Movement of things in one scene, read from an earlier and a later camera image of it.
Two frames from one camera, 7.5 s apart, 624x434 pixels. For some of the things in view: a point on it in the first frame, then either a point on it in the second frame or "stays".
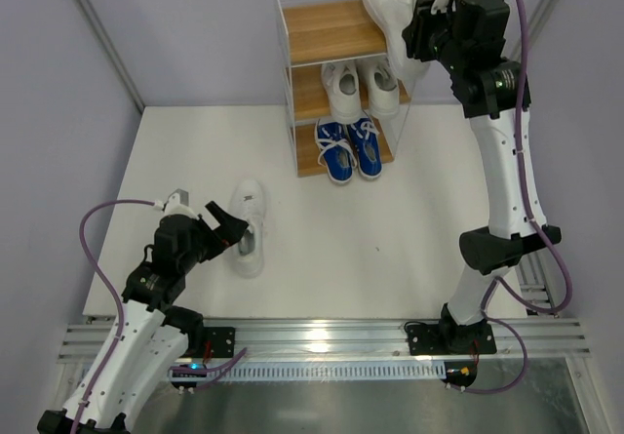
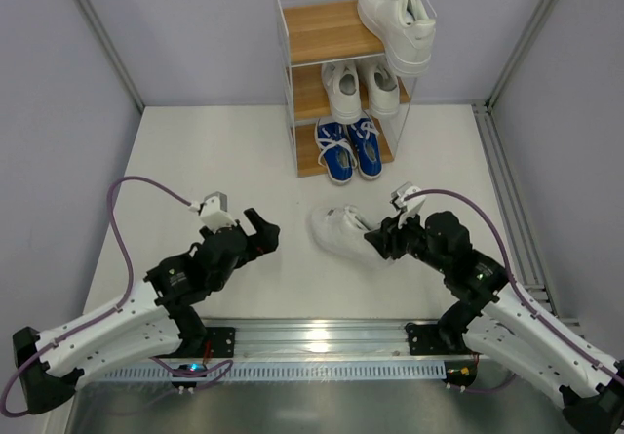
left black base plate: (222, 340) stays
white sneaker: (248, 204) → (342, 229)
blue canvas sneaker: (364, 137) stays
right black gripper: (414, 29) → (390, 238)
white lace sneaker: (341, 81) stays
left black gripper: (211, 238) → (251, 238)
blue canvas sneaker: (337, 152) stays
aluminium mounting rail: (262, 341) stays
